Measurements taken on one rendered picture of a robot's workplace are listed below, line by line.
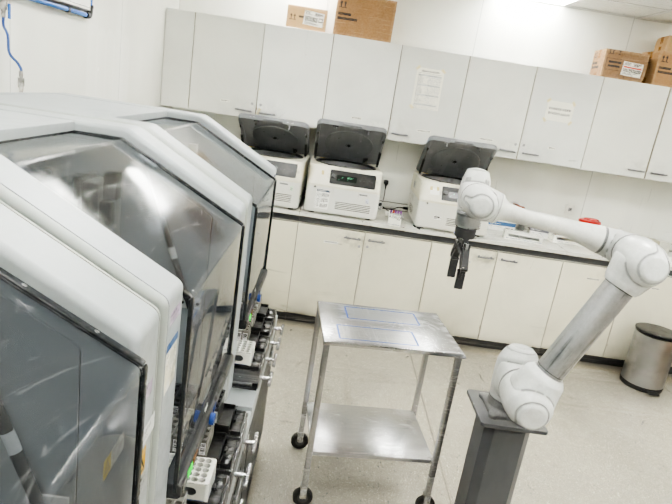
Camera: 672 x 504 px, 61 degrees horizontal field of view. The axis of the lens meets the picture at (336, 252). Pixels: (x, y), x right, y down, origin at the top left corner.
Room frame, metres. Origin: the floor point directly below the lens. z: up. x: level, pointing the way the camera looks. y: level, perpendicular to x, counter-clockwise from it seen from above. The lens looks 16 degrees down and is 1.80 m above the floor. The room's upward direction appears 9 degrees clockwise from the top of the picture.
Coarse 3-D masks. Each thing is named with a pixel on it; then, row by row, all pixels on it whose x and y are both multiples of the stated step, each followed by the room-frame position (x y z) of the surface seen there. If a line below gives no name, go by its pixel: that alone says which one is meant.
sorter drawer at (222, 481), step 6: (216, 474) 1.25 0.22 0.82; (222, 474) 1.25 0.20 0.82; (216, 480) 1.23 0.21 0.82; (222, 480) 1.23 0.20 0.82; (228, 480) 1.25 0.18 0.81; (216, 486) 1.21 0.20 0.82; (222, 486) 1.21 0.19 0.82; (228, 486) 1.24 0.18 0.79; (216, 492) 1.18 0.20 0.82; (222, 492) 1.19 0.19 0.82; (228, 492) 1.26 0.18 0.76; (210, 498) 1.16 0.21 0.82; (216, 498) 1.16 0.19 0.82; (222, 498) 1.18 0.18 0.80
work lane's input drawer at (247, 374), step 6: (258, 354) 1.95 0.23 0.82; (258, 360) 1.90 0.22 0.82; (234, 366) 1.85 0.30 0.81; (240, 366) 1.85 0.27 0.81; (246, 366) 1.85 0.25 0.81; (252, 366) 1.85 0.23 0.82; (258, 366) 1.86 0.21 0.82; (234, 372) 1.84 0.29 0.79; (240, 372) 1.84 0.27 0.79; (246, 372) 1.84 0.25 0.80; (252, 372) 1.84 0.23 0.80; (258, 372) 1.84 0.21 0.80; (270, 372) 1.95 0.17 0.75; (234, 378) 1.84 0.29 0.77; (240, 378) 1.84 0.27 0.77; (246, 378) 1.84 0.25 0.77; (252, 378) 1.84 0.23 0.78; (258, 378) 1.84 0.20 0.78; (264, 378) 1.90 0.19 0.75; (270, 378) 1.90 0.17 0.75; (258, 384) 1.85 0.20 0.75; (270, 384) 1.86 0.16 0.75
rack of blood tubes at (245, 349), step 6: (240, 342) 1.93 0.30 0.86; (246, 342) 1.95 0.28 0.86; (252, 342) 1.94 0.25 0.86; (240, 348) 1.88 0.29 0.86; (246, 348) 1.89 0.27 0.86; (252, 348) 1.89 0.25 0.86; (240, 354) 1.85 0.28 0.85; (246, 354) 1.85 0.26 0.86; (252, 354) 1.88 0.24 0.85; (240, 360) 1.90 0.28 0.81; (246, 360) 1.85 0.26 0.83; (252, 360) 1.91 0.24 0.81
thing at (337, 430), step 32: (320, 320) 2.37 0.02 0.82; (352, 320) 2.42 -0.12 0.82; (384, 320) 2.48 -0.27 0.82; (416, 320) 2.54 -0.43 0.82; (416, 352) 2.21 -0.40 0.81; (448, 352) 2.23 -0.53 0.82; (320, 384) 2.16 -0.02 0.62; (320, 416) 2.47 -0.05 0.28; (352, 416) 2.51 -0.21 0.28; (384, 416) 2.56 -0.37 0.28; (448, 416) 2.24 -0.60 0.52; (320, 448) 2.21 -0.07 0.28; (352, 448) 2.25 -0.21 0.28; (384, 448) 2.28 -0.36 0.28; (416, 448) 2.32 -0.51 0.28
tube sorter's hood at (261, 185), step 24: (144, 120) 2.13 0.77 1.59; (168, 120) 2.29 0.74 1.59; (192, 120) 2.42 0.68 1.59; (192, 144) 2.02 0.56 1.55; (216, 144) 2.28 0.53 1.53; (216, 168) 1.94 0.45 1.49; (240, 168) 2.18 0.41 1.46; (264, 192) 2.08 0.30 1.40; (264, 216) 2.12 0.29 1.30; (264, 240) 2.24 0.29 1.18; (264, 264) 2.37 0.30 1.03; (240, 312) 1.89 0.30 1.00
